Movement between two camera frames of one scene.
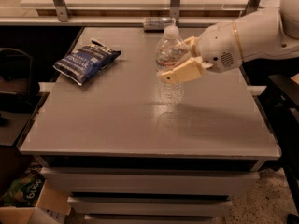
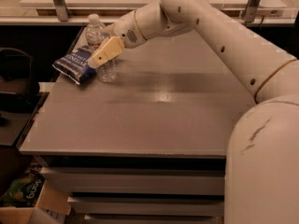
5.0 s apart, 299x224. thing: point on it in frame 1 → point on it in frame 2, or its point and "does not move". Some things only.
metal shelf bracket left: (59, 2) does not move
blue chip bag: (79, 65) does not move
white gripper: (217, 48) → (127, 31)
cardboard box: (53, 203) does not move
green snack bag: (24, 189) does not move
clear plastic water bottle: (170, 49) → (97, 33)
